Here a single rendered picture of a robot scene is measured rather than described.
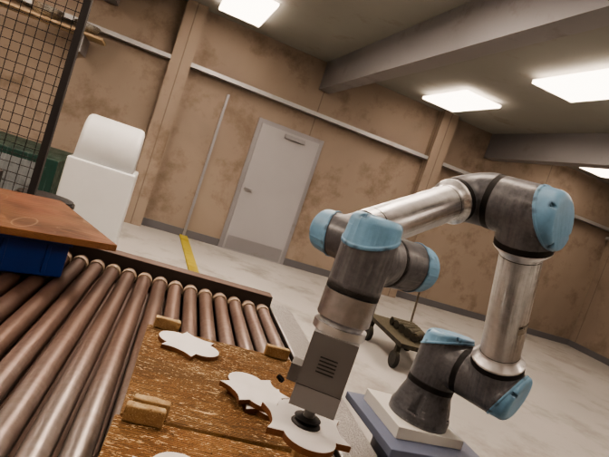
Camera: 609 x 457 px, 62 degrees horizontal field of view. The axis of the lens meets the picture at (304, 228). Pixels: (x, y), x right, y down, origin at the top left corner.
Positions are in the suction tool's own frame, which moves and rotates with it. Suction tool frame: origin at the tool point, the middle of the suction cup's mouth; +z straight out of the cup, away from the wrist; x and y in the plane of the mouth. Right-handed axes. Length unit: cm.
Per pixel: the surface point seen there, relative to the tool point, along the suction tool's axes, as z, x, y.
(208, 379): 8.7, -19.6, -24.7
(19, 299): 11, -67, -33
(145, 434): 8.8, -21.1, 0.7
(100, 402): 10.5, -31.5, -5.8
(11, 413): 10.4, -38.8, 5.3
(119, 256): 8, -72, -85
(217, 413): 8.7, -14.2, -13.0
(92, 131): -20, -255, -363
